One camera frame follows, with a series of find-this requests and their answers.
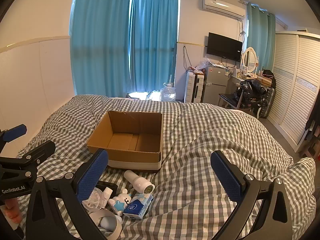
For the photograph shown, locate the brown cardboard box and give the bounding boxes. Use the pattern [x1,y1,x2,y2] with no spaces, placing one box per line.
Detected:
[86,110,163,173]

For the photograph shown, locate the white bear toy blue star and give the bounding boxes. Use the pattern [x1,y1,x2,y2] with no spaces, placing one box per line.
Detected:
[108,189,132,216]

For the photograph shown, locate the pack of clear bottles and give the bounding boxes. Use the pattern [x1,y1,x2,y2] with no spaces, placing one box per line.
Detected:
[146,89,163,102]

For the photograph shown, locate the white cylindrical bottle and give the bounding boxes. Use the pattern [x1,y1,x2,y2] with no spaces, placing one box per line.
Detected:
[124,170,155,195]

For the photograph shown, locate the clear water jug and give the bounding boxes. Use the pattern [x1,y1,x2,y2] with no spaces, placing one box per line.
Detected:
[160,82,177,102]

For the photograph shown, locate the white oval mirror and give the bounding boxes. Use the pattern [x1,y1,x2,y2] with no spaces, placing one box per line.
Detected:
[240,47,258,77]

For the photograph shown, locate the small grey fridge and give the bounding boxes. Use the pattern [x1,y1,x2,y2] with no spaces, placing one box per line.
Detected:
[203,64,230,103]

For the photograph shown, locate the white louvred wardrobe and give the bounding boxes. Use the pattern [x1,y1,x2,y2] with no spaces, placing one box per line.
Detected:
[266,31,320,145]

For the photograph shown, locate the clear plastic bag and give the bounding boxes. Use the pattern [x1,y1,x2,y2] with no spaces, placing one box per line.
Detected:
[196,57,209,71]

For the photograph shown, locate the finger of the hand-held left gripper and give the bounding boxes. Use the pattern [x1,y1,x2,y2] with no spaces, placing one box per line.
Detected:
[0,140,57,178]
[0,124,27,155]

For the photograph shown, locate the narrow teal curtain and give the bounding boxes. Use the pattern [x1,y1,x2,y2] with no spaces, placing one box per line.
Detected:
[130,0,179,93]

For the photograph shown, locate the clear plastic packet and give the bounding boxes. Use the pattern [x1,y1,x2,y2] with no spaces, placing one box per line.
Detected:
[82,189,109,212]

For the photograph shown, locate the blue tissue packet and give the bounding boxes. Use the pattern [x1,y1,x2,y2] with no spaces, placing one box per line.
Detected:
[122,193,154,220]

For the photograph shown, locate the small white tube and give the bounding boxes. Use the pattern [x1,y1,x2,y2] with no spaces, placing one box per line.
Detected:
[104,187,114,204]

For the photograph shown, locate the dark suitcase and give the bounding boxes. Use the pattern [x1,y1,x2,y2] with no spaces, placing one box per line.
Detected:
[255,87,277,119]

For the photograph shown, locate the teal curtain beside wardrobe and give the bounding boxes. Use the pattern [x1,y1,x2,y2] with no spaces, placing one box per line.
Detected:
[246,4,276,75]

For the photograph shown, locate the white dressing table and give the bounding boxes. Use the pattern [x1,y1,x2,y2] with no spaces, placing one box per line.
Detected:
[230,74,250,88]

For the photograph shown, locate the hanging black cable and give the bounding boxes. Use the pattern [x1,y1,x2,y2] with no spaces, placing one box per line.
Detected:
[182,45,190,70]

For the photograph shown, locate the grey checkered blanket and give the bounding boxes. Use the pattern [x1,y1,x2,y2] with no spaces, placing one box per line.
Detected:
[16,94,317,240]

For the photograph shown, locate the black wall television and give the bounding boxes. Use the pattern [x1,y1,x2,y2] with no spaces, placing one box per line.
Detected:
[206,32,243,62]

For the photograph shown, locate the light blue earbud case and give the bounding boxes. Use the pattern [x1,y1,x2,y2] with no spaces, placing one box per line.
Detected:
[100,216,118,230]

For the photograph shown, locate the white tape roll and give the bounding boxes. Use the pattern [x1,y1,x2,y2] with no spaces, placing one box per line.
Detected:
[89,209,123,239]

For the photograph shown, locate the black chair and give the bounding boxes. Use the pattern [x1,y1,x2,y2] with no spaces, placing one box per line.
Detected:
[218,92,243,109]

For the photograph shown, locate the hanging dark clothes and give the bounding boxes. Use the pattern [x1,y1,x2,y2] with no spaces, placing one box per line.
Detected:
[304,105,320,155]

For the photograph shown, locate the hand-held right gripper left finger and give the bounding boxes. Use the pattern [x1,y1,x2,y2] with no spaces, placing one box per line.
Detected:
[25,148,110,240]

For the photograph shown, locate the black trash bag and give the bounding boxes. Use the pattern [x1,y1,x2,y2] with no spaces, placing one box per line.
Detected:
[234,78,267,108]

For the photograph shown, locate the wide teal curtain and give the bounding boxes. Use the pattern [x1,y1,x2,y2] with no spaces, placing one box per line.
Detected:
[69,0,133,98]

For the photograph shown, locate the white air conditioner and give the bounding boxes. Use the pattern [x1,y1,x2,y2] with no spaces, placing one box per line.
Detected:
[199,0,247,20]

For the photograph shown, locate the person's left hand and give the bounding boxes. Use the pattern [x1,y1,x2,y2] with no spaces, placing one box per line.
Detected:
[0,197,20,224]

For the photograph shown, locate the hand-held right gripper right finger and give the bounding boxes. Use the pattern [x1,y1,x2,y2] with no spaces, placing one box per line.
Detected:
[210,150,294,240]

